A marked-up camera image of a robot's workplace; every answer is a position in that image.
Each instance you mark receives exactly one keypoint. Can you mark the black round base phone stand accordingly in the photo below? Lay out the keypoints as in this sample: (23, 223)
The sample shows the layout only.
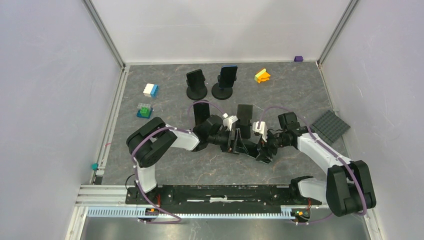
(221, 93)

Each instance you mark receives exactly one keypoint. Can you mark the teal edged black phone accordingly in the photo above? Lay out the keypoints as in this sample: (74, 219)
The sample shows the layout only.
(195, 80)

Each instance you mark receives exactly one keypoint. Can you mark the white blue toy block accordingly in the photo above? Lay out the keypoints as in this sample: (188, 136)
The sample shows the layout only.
(150, 90)

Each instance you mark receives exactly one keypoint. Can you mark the black folding phone stand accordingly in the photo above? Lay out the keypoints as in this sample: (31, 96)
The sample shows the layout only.
(244, 115)

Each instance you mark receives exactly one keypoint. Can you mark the aluminium frame rail right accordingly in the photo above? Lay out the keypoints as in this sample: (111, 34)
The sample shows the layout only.
(347, 13)

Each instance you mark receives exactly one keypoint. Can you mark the green blue toy block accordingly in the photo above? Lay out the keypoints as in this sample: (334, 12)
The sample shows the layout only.
(144, 110)

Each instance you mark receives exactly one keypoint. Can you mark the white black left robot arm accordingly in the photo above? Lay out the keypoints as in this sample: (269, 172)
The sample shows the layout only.
(150, 142)

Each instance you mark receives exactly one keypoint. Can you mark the yellow orange toy block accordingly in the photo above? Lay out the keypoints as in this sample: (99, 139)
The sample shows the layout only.
(262, 76)

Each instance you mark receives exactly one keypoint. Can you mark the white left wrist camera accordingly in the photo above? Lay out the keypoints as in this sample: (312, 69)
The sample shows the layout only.
(228, 121)

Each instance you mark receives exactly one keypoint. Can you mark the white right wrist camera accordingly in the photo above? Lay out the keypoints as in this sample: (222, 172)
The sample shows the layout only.
(260, 129)

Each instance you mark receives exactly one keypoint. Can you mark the aluminium frame rail left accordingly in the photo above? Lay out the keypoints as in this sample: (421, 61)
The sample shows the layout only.
(103, 154)

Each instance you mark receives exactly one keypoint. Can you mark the purple toy block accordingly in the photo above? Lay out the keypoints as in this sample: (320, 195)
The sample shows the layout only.
(298, 58)

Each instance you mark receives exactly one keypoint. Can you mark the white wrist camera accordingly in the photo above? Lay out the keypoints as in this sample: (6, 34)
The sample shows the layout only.
(228, 121)
(260, 129)

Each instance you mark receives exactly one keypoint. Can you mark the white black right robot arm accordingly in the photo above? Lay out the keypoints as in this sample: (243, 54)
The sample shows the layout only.
(348, 188)

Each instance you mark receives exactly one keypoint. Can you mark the teal small clip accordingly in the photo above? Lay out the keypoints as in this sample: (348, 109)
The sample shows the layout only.
(94, 166)

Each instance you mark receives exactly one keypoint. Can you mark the aluminium frame rail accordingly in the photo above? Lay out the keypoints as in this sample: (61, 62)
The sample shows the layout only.
(347, 13)
(103, 154)

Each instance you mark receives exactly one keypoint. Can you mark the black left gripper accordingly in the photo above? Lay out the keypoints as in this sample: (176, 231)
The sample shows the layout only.
(236, 145)

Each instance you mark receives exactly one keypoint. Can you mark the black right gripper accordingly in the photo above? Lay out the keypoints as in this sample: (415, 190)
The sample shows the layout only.
(266, 145)

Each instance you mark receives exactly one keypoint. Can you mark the grey lego baseplate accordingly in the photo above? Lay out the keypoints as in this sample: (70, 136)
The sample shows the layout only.
(330, 127)

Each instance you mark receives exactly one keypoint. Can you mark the blue edged black phone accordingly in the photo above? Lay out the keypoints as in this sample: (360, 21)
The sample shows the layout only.
(227, 76)

